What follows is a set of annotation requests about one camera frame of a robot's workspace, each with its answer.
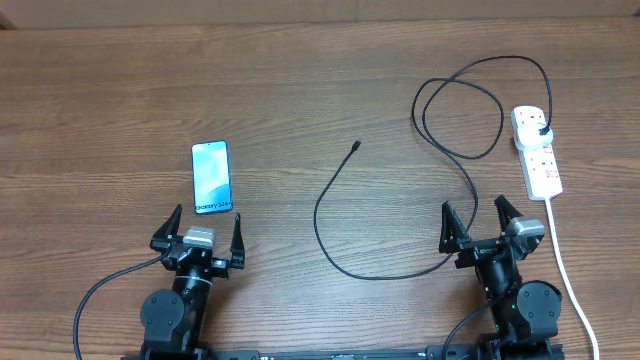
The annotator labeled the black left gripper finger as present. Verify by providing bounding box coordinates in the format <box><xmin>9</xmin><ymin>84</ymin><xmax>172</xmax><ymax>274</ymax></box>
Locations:
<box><xmin>230</xmin><ymin>213</ymin><xmax>245</xmax><ymax>269</ymax></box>
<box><xmin>150</xmin><ymin>204</ymin><xmax>183</xmax><ymax>252</ymax></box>

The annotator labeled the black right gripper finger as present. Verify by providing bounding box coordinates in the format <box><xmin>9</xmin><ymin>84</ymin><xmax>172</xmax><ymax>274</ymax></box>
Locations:
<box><xmin>494</xmin><ymin>195</ymin><xmax>522</xmax><ymax>232</ymax></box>
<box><xmin>438</xmin><ymin>201</ymin><xmax>471</xmax><ymax>254</ymax></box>

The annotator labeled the blue Galaxy smartphone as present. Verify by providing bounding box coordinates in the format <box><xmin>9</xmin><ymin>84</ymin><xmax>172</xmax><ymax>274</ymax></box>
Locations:
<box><xmin>191</xmin><ymin>140</ymin><xmax>233</xmax><ymax>215</ymax></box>

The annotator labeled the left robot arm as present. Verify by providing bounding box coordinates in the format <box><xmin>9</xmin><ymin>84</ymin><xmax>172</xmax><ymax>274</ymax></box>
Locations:
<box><xmin>140</xmin><ymin>205</ymin><xmax>246</xmax><ymax>359</ymax></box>

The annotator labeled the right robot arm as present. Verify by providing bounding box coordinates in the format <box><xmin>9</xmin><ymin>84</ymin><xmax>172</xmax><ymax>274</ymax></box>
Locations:
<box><xmin>427</xmin><ymin>196</ymin><xmax>564</xmax><ymax>359</ymax></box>

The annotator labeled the white charger plug adapter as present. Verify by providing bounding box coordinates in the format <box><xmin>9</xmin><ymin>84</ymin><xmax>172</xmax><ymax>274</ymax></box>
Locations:
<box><xmin>514</xmin><ymin>123</ymin><xmax>554</xmax><ymax>151</ymax></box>

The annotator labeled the white power strip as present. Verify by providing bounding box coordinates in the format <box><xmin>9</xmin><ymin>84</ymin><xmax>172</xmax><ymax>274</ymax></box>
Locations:
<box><xmin>511</xmin><ymin>106</ymin><xmax>563</xmax><ymax>201</ymax></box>

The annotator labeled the white power strip cord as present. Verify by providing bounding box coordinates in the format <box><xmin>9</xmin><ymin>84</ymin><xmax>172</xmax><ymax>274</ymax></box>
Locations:
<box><xmin>543</xmin><ymin>197</ymin><xmax>601</xmax><ymax>360</ymax></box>

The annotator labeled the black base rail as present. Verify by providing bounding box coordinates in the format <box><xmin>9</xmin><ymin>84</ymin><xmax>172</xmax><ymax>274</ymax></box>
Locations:
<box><xmin>119</xmin><ymin>343</ymin><xmax>566</xmax><ymax>360</ymax></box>

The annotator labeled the black USB charging cable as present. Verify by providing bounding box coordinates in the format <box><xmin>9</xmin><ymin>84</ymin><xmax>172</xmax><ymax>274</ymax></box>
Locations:
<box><xmin>313</xmin><ymin>55</ymin><xmax>554</xmax><ymax>282</ymax></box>

